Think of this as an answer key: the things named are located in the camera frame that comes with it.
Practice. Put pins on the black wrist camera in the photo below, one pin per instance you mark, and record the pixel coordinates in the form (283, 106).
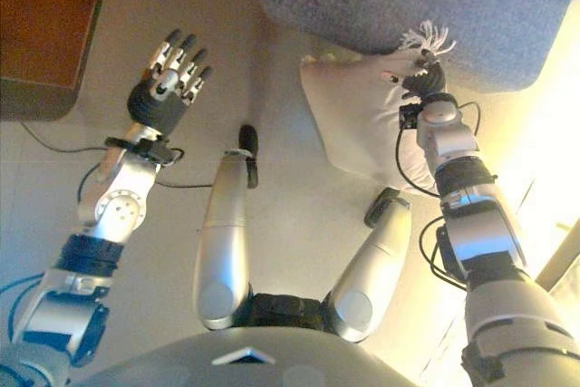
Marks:
(154, 151)
(408, 117)

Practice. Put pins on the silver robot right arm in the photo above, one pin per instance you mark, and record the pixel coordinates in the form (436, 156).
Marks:
(480, 224)

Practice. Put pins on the silver robot right leg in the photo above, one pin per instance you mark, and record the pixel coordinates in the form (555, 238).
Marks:
(371, 269)

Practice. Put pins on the glossy brown wooden cabinet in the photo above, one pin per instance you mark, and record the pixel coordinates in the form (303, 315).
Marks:
(45, 20)

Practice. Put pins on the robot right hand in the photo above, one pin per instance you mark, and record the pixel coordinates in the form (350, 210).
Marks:
(428, 81)

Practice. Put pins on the silver robot left leg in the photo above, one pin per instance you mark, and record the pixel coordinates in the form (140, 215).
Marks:
(224, 233)

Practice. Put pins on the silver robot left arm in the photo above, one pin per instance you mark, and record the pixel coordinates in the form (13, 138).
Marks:
(118, 206)

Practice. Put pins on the silver robot leg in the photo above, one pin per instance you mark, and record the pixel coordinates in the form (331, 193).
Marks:
(371, 269)
(224, 233)

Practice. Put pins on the grey robot torso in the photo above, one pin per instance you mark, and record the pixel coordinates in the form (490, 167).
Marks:
(249, 360)

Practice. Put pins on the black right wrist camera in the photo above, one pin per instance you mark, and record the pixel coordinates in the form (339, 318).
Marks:
(408, 117)

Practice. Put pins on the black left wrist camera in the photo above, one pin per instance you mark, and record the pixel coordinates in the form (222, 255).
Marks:
(154, 151)

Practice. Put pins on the white fringed cushion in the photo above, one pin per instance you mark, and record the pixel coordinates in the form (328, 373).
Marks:
(358, 115)

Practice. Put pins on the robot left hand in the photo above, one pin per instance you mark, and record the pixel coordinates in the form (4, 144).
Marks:
(154, 106)

